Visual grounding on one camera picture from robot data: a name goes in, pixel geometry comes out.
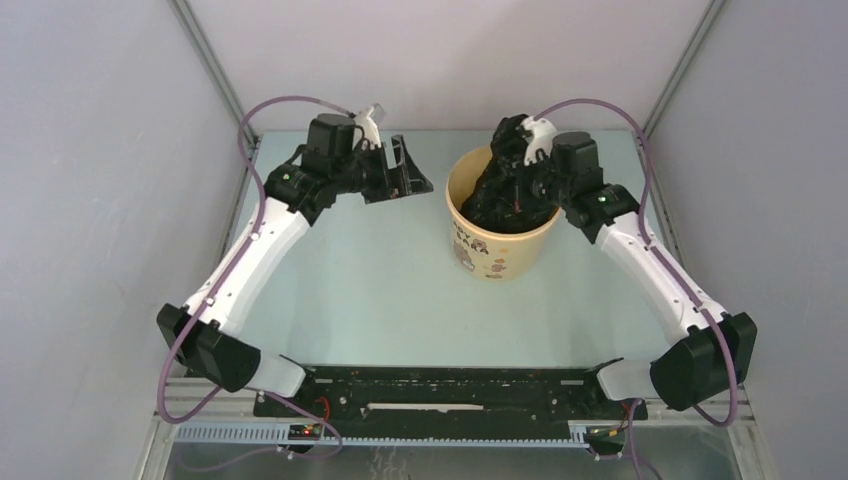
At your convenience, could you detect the right aluminium corner post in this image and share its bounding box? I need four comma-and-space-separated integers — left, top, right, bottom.
643, 0, 728, 138

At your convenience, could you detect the left small circuit board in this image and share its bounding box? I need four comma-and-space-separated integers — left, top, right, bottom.
287, 424, 323, 442

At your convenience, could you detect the right small circuit board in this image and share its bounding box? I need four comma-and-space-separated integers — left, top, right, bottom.
585, 425, 627, 441

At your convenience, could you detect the yellow capybara trash bin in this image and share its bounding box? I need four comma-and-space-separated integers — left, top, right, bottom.
445, 146, 561, 283

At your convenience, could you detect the white slotted cable duct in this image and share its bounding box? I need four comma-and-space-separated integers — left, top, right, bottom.
173, 422, 589, 448

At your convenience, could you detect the purple cable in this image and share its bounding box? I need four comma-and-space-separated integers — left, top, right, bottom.
155, 95, 362, 426
533, 98, 740, 429

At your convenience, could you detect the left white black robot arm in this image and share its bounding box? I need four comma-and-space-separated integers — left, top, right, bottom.
156, 104, 434, 417

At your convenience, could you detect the aluminium corner post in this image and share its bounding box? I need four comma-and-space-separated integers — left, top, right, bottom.
168, 0, 246, 125
643, 0, 728, 138

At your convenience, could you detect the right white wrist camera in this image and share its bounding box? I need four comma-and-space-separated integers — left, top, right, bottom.
520, 116, 557, 167

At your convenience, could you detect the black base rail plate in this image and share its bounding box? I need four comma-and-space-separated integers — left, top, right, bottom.
293, 365, 648, 439

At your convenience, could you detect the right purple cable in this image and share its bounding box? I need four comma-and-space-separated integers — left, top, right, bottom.
533, 98, 740, 429

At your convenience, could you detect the small circuit board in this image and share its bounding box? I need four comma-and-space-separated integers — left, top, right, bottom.
287, 424, 323, 442
585, 425, 627, 441

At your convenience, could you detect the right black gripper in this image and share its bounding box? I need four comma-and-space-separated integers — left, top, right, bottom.
495, 150, 570, 214

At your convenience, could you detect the left aluminium corner post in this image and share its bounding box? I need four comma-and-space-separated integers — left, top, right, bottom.
168, 0, 246, 125

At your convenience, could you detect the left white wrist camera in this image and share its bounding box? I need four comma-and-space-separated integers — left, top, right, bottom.
353, 103, 386, 151

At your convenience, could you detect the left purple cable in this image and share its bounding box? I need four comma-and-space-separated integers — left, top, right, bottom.
155, 95, 362, 426

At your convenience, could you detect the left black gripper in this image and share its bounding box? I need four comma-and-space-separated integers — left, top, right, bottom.
332, 135, 432, 204

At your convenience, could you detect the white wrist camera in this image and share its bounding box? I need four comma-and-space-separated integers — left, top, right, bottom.
520, 116, 557, 167
353, 103, 386, 151

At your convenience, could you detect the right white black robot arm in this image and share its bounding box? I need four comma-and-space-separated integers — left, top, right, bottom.
507, 129, 757, 418

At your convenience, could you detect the black plastic trash bag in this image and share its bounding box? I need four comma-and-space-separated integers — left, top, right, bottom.
460, 114, 555, 234

